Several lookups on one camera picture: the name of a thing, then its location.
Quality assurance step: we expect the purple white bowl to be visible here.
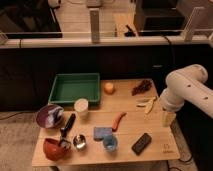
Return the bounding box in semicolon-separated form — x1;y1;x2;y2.
36;104;64;128

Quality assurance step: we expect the red bowl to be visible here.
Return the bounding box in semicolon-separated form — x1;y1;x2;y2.
43;138;71;161

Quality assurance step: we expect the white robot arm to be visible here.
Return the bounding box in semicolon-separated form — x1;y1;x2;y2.
159;64;213;127

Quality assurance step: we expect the orange carrot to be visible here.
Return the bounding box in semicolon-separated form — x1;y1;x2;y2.
112;112;126;132

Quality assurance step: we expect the orange fruit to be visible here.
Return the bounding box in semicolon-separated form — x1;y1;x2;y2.
104;82;115;95

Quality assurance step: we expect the black eraser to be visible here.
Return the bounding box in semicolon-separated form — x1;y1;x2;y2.
131;133;152;155

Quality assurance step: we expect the white cup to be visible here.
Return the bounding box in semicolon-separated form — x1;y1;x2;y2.
74;98;89;117

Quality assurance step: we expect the blue sponge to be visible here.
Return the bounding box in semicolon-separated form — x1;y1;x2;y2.
93;127;112;141

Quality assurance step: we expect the purple grape bunch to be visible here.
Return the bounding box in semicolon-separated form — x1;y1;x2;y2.
131;80;152;95

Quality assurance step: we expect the small metal cup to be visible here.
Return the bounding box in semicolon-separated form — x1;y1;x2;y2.
73;134;86;150

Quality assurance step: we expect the black handled tool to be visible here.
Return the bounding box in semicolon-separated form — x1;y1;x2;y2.
60;113;76;138

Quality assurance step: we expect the green plastic tray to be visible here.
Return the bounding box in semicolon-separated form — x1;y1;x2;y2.
48;73;101;105

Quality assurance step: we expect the black object on far desk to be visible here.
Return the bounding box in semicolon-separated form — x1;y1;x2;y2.
124;25;136;37

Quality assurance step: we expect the blue glass cup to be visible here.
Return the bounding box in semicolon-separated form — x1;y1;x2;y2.
103;135;118;152

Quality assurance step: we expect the yellow banana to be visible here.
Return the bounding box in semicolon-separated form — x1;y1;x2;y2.
136;97;156;114

